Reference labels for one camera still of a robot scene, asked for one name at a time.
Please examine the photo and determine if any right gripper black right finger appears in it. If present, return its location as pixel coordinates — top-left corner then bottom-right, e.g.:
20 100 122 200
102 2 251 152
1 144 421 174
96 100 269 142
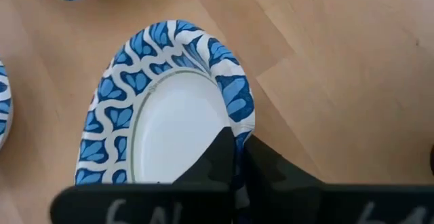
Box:
243 134 434 224

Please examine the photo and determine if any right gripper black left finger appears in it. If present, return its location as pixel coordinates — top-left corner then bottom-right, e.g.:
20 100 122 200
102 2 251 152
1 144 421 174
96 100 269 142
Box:
50 126 235 224

